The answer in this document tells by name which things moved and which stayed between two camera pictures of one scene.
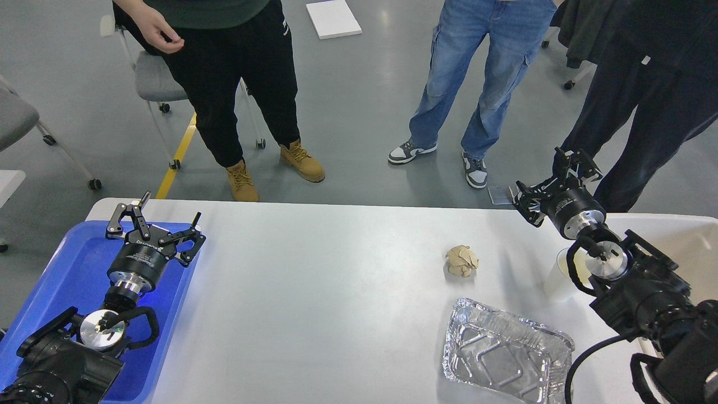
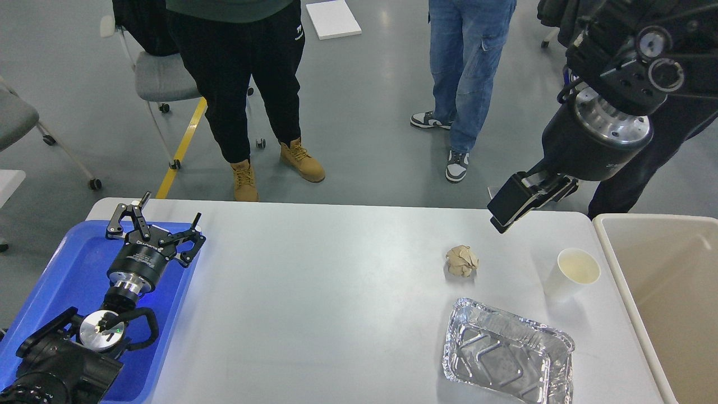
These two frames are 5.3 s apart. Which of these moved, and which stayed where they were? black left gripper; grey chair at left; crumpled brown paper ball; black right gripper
Moved: black right gripper
Stayed: black left gripper; crumpled brown paper ball; grey chair at left
